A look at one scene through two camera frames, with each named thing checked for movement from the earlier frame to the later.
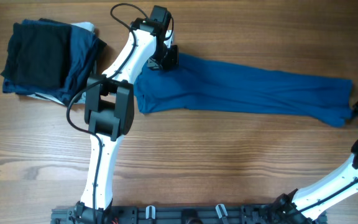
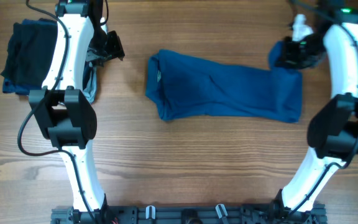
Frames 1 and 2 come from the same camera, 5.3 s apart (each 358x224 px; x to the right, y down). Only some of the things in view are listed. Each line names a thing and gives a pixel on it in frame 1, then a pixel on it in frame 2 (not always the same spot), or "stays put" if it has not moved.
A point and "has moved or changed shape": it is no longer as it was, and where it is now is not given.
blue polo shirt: (192, 84) has moved or changed shape
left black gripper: (172, 62) -> (116, 50)
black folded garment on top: (38, 55) stays put
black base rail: (183, 214) stays put
